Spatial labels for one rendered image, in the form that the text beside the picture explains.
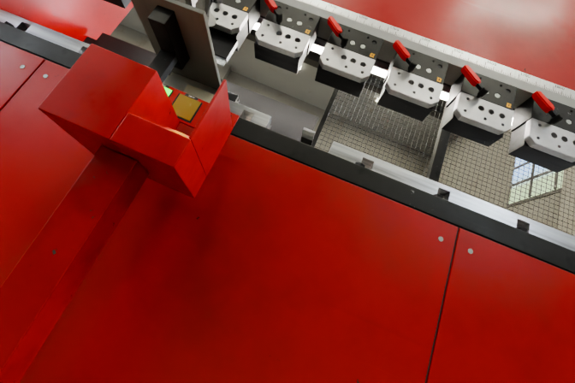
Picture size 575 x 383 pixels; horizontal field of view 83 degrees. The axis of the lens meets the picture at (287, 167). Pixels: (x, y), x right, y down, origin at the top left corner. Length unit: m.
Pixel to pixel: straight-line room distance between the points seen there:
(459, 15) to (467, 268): 0.80
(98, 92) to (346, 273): 0.50
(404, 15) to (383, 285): 0.81
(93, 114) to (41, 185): 0.32
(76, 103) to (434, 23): 0.99
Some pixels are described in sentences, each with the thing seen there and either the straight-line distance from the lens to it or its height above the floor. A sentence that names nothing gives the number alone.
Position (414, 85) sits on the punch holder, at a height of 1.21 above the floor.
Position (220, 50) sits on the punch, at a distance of 1.02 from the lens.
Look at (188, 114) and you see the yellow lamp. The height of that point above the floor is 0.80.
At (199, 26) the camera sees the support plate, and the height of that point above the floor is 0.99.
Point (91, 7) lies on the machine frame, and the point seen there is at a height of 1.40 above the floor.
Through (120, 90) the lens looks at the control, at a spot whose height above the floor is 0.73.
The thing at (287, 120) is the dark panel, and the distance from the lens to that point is 1.47.
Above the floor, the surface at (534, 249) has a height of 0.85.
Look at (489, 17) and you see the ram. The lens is 1.28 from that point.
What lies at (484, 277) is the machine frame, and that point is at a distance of 0.75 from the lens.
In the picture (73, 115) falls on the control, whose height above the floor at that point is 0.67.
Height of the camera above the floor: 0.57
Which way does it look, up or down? 21 degrees up
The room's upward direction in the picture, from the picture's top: 24 degrees clockwise
